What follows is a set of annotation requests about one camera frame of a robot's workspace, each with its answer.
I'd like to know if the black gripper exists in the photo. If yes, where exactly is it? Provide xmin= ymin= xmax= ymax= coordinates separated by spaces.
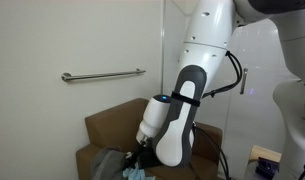
xmin=123 ymin=147 xmax=157 ymax=170

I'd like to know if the blue towel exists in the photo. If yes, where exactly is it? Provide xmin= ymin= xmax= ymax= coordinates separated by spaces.
xmin=122 ymin=163 xmax=155 ymax=180

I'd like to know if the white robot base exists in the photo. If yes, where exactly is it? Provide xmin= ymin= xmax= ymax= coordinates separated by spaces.
xmin=273 ymin=19 xmax=305 ymax=180

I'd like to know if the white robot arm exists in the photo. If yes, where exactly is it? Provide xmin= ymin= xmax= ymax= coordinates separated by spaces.
xmin=124 ymin=0 xmax=305 ymax=175

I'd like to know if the grey towel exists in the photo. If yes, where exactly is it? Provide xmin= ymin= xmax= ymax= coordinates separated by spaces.
xmin=90 ymin=148 xmax=125 ymax=180

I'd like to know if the metal towel bar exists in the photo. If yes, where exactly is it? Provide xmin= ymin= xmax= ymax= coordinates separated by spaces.
xmin=61 ymin=69 xmax=145 ymax=82

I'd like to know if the brown armchair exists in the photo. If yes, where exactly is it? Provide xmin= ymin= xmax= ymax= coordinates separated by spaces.
xmin=76 ymin=98 xmax=219 ymax=180

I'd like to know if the metal shower door handle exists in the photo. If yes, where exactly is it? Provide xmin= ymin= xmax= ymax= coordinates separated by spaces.
xmin=240 ymin=68 xmax=248 ymax=95

